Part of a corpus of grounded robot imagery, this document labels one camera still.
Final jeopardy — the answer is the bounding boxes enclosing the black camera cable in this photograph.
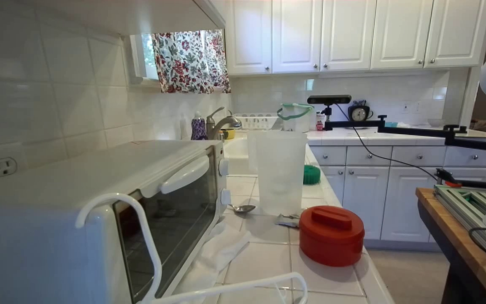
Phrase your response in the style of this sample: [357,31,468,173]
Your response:
[335,102,453,183]

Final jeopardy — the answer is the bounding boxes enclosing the white toaster oven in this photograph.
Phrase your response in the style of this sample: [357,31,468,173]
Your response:
[0,138,234,304]

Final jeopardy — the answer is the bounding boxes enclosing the white wall outlet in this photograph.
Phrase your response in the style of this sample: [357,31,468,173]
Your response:
[0,155,21,177]

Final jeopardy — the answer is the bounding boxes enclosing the floral curtain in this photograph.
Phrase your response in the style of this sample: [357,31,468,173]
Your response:
[153,28,234,94]

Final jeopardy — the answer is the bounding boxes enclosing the clear plastic pitcher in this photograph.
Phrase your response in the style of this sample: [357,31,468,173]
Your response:
[249,128,310,217]

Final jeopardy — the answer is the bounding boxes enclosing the wooden work table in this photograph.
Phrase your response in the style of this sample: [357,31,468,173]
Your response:
[416,185,486,304]

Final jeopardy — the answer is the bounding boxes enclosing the purple soap bottle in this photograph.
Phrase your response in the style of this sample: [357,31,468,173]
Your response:
[191,111,210,141]

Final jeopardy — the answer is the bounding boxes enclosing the aluminium frame rails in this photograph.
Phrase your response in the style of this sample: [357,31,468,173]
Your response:
[433,183,486,266]

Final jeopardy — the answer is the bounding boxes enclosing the white plastic clothes hanger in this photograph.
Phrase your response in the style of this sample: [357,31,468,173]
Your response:
[75,190,310,304]

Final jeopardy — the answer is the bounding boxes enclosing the clear jug teal rim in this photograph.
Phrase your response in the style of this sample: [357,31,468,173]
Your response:
[276,101,316,133]

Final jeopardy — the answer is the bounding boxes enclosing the orange black clamp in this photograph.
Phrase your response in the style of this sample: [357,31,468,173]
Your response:
[436,167,465,189]

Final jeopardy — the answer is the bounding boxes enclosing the white base cabinet row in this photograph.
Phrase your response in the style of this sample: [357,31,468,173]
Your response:
[310,141,486,244]

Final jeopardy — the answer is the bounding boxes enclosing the metal spoon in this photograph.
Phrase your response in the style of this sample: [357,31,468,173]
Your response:
[232,200,259,216]

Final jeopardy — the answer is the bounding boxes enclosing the red round lidded container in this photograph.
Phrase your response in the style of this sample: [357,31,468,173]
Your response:
[299,204,367,268]

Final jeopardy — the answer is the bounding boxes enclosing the black stereo camera bar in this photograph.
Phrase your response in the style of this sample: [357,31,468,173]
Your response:
[306,92,353,106]

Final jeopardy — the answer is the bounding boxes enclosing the black round clock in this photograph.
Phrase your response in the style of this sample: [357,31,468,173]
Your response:
[347,99,374,123]

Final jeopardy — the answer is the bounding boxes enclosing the white framed kitchen window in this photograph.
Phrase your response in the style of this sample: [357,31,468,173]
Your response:
[129,31,161,86]

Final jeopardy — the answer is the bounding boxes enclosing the white dish rack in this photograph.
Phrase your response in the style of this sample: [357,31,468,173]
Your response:
[235,113,283,131]

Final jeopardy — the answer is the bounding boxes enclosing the white wall cabinet body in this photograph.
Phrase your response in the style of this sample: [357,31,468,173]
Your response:
[29,0,229,37]

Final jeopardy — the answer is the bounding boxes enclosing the metal sink faucet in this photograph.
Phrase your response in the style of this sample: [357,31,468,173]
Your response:
[207,106,244,141]

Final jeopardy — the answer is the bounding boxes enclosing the black camera boom stand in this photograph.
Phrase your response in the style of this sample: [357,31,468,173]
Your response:
[321,102,486,155]

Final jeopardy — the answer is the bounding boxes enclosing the green round container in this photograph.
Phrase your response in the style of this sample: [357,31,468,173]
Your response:
[303,163,323,185]

